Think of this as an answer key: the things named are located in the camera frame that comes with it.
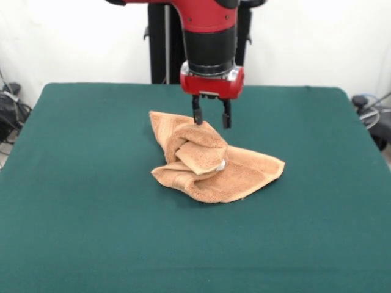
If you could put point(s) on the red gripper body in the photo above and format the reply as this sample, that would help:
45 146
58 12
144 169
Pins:
214 87

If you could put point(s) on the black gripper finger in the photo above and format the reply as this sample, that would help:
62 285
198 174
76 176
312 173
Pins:
226 114
197 111

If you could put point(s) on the tan terry towel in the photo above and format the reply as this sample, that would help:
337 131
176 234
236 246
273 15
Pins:
220 183

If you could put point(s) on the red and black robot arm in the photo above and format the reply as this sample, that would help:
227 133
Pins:
210 45

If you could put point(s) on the dark green table cloth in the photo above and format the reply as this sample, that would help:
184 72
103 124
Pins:
91 219

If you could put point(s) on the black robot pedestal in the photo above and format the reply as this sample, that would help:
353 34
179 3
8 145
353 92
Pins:
159 45

